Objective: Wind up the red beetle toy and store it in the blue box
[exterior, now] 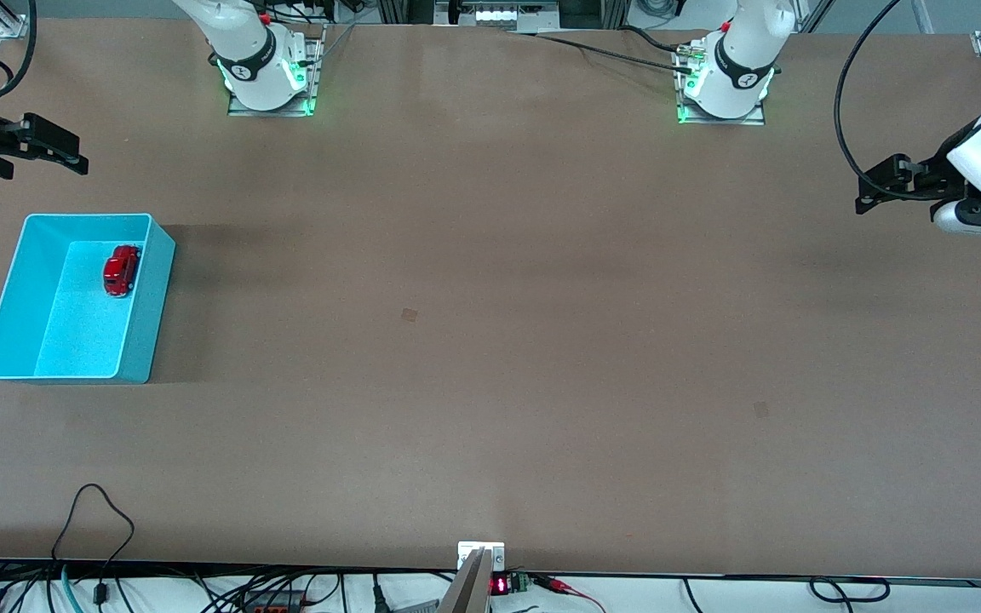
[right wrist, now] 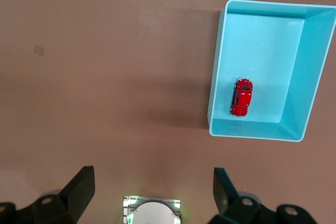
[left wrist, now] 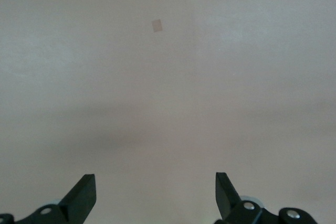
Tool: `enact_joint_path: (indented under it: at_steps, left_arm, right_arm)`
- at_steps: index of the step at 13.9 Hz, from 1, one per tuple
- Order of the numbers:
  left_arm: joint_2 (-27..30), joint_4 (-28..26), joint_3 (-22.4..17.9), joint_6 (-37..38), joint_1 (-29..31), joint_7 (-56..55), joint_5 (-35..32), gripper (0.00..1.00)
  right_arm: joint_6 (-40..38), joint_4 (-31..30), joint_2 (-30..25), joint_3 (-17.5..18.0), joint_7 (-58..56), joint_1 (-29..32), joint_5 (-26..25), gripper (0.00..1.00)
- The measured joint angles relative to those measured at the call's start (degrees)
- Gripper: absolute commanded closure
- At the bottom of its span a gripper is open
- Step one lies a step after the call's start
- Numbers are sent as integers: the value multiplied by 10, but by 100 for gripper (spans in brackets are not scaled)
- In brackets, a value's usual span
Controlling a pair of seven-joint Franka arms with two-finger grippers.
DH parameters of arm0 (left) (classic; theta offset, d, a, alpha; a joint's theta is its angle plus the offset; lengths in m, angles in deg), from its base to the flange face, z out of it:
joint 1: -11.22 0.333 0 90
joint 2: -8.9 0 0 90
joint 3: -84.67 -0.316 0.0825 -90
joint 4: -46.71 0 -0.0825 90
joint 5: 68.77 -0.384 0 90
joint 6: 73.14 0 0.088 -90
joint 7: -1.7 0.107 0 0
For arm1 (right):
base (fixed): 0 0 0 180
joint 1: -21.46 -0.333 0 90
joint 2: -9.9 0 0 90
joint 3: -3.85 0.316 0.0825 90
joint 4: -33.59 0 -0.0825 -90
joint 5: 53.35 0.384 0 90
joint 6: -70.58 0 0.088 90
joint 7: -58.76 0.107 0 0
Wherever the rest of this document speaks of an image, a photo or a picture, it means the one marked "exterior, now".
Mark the red digit display module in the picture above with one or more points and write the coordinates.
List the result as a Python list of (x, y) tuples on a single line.
[(501, 585)]

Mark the grey metal camera bracket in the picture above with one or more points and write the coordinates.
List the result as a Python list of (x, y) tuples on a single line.
[(469, 587)]

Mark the bright lit rack device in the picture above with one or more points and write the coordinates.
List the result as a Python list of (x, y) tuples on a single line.
[(499, 13)]

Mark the blue plastic box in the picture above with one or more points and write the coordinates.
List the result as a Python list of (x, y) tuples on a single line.
[(73, 340)]

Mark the white mounting plate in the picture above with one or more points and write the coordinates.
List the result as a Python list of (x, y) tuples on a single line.
[(495, 549)]

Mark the red beetle toy car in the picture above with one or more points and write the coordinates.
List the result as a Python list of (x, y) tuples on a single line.
[(122, 271)]

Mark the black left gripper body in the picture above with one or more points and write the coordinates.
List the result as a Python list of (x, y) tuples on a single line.
[(936, 171)]

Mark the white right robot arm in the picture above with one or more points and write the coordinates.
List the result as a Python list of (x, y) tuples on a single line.
[(243, 42)]

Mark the orange connector block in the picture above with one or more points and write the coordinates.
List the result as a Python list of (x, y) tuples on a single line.
[(273, 604)]

